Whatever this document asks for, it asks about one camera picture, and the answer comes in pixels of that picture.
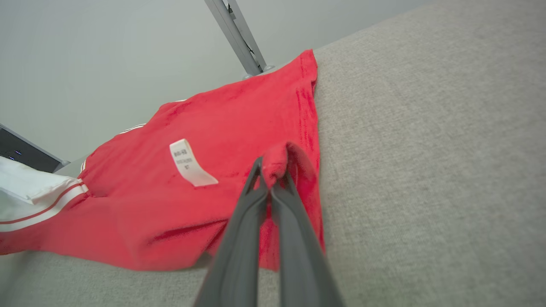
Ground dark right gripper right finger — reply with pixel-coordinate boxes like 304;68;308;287
271;170;345;307

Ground red Bulls jersey white sleeves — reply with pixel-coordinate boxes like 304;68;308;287
0;49;326;272

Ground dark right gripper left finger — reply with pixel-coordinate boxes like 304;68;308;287
194;157;271;307

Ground grey partition joint post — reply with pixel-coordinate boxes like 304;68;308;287
204;0;276;80

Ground dark cabinet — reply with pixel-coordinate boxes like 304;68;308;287
0;128;60;174

